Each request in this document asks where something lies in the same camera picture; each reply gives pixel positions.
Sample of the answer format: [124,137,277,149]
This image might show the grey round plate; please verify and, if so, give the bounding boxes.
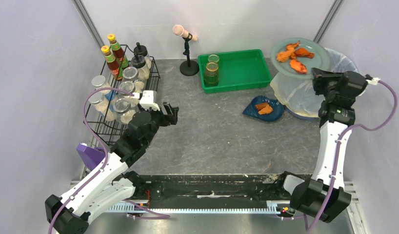
[271,38,331,79]

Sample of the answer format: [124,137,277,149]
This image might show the glass jar silver rim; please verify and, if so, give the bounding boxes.
[118,81,142,105]

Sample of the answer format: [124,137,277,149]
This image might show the small glass jar rice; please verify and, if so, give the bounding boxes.
[122,66,145,93]

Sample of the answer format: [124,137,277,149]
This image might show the dark blue leaf plate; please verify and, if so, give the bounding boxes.
[242,96,284,122]

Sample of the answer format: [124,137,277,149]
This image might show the black lid spice jar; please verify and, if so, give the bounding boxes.
[131,53,150,80]

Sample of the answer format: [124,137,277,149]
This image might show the blue label spice jar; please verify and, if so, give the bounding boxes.
[88,92,117,121]
[91,75,118,104]

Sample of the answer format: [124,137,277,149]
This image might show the sauce bottle yellow cap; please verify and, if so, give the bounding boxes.
[101,45,123,81]

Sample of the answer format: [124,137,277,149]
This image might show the black knob lid jar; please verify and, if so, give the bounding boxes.
[133,42,152,69]

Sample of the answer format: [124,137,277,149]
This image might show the amber glass cup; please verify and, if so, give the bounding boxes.
[205,62,219,74]

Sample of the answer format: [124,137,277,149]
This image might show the green glass cup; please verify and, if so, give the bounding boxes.
[207,54,220,64]

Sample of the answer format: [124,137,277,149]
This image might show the smoky grey glass cup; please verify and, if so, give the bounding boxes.
[204,73,219,87]

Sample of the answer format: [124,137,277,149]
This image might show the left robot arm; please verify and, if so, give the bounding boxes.
[45,102,179,234]

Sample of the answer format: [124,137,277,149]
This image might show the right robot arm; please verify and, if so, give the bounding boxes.
[281,68,368,223]

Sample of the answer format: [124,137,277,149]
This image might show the trash bin with plastic bag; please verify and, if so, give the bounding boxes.
[270,48,358,120]

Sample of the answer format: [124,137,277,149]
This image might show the orange fried chicken piece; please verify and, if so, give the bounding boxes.
[289,59,307,74]

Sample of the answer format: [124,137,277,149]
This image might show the orange chicken drumstick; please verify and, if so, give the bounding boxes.
[294,48,315,59]

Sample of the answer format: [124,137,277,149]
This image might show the orange chicken wing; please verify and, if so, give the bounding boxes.
[285,41,300,59]

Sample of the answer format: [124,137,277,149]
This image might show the orange breaded chicken strip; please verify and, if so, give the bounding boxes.
[276,50,294,63]

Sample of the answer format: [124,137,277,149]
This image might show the black microphone stand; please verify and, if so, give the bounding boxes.
[180,33,199,76]

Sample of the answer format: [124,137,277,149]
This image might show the orange breaded food piece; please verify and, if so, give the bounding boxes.
[258,105,273,115]

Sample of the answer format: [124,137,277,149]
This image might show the brown fried food piece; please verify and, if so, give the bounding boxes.
[255,102,269,111]

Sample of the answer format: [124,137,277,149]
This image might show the purple plastic base cover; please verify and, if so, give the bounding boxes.
[76,143,105,171]

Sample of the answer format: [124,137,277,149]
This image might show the green plastic tray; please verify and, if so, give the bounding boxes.
[198,49,272,94]

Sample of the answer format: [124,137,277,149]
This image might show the beige microphone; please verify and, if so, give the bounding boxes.
[172,24,198,42]

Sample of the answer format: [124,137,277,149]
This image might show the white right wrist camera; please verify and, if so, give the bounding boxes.
[365,74,380,85]

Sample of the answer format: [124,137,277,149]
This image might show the black wire rack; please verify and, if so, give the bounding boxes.
[85,56,160,146]

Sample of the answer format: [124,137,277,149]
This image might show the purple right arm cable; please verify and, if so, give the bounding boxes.
[302,79,398,233]

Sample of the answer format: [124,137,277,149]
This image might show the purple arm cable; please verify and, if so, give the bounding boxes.
[302,79,398,233]
[47,87,172,234]

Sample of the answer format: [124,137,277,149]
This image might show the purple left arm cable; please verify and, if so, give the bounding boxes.
[47,87,172,234]

